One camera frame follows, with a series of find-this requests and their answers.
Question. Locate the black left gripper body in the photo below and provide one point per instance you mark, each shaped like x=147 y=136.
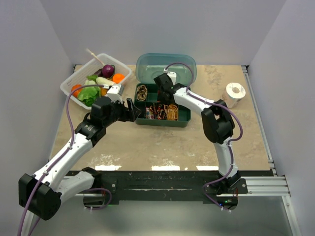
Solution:
x=119 y=113

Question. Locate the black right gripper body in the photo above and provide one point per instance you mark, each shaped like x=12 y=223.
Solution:
x=161 y=98

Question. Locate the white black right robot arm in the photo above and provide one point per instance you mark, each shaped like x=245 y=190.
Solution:
x=218 y=125

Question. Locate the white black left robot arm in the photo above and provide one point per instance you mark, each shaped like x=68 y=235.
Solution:
x=43 y=192

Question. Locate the white paper roll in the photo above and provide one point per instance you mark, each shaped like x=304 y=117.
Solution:
x=233 y=94

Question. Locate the rolled colourful squares tie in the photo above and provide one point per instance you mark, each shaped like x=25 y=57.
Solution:
x=149 y=114

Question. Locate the green compartment organizer box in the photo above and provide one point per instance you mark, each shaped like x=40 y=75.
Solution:
x=184 y=113

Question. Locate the rolled dark multicolour tie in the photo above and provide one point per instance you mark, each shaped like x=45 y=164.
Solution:
x=154 y=109

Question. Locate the rolled brown paisley tie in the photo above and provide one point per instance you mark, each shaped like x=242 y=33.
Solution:
x=141 y=93

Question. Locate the rolled gold tie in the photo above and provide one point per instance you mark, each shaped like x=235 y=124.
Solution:
x=172 y=112

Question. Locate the rolled red ringed tie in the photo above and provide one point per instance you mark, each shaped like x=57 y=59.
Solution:
x=162 y=112

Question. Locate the yellow pepper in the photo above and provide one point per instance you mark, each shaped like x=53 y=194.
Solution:
x=103 y=91

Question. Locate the translucent teal box lid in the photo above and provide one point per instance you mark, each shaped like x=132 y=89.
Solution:
x=151 y=65

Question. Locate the orange fruit right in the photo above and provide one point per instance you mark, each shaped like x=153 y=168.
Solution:
x=118 y=78

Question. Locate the green lettuce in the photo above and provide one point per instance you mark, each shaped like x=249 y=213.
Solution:
x=88 y=95

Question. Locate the white radish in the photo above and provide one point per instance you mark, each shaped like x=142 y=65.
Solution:
x=104 y=81

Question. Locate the purple onion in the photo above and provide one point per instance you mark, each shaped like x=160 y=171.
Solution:
x=108 y=71

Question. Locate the dark eggplant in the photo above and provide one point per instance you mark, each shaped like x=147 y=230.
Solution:
x=99 y=73

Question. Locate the orange carrot slice left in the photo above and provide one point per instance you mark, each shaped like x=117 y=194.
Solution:
x=76 y=89

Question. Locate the white plastic basket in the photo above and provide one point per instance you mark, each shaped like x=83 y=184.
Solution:
x=80 y=76

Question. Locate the white stick in basket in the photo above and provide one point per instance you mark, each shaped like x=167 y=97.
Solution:
x=90 y=52

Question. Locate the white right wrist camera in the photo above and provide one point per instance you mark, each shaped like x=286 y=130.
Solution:
x=172 y=75

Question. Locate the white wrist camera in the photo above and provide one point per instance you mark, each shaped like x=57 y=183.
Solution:
x=172 y=75
x=115 y=92

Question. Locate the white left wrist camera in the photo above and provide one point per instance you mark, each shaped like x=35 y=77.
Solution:
x=115 y=92

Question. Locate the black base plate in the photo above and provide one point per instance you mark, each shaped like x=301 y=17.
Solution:
x=114 y=187

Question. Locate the aluminium frame rail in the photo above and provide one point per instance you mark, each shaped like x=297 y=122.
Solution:
x=43 y=192

